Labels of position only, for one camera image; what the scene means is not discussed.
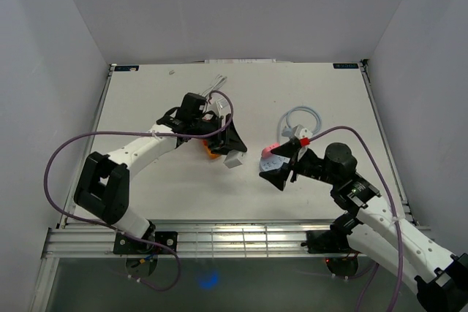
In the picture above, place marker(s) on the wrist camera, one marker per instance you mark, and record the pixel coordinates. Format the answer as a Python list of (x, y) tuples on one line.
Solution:
[(304, 135), (220, 107)]

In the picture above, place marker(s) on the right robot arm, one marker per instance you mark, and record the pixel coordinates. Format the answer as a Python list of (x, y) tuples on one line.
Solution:
[(436, 275)]

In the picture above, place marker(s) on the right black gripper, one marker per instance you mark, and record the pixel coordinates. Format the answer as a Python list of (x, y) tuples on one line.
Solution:
[(289, 150)]

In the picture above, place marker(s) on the aluminium front rail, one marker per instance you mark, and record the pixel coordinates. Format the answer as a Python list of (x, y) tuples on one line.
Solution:
[(194, 241)]

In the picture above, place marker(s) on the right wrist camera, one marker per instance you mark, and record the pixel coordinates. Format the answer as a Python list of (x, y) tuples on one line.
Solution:
[(304, 135)]

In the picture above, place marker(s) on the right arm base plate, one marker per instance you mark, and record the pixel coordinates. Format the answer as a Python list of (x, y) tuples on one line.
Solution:
[(327, 242)]

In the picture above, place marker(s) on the white charger adapter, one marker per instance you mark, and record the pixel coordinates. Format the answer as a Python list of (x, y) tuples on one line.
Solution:
[(234, 159)]

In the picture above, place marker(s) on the black corner label left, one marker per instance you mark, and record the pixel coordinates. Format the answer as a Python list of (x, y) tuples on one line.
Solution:
[(126, 68)]

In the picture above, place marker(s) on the light blue round socket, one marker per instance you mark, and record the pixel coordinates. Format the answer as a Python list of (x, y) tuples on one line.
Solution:
[(273, 162)]

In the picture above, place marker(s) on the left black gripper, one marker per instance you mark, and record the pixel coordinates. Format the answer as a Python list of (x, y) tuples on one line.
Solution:
[(229, 139)]

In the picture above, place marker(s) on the orange power strip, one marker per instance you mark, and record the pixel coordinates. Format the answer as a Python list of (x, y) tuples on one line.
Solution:
[(210, 154)]

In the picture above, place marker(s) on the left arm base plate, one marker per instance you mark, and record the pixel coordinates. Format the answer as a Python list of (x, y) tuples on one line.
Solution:
[(157, 242)]

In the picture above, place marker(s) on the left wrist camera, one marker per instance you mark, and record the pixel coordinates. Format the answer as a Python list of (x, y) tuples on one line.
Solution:
[(220, 107)]

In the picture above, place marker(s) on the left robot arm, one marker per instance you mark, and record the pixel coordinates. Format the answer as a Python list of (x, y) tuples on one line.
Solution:
[(104, 183)]

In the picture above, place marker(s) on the pink plug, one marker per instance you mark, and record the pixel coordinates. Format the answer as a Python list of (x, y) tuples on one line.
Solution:
[(267, 151)]

